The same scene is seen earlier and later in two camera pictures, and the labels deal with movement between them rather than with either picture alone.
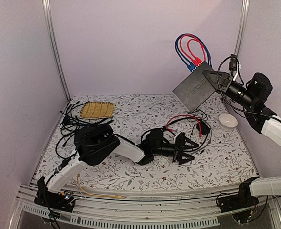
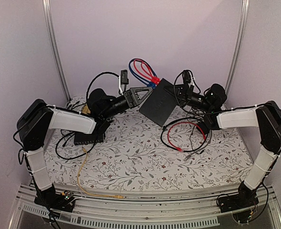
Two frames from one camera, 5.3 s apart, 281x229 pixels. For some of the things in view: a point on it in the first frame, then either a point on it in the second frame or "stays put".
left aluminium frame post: [51, 19] stays put
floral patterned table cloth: [222, 158] stays put
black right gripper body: [232, 92] → [194, 100]
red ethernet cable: [185, 115] → [178, 149]
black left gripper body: [175, 150] → [123, 106]
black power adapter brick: [205, 128] stays put
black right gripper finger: [219, 74] → [179, 90]
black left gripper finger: [189, 141] → [140, 94]
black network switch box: [195, 89] → [160, 104]
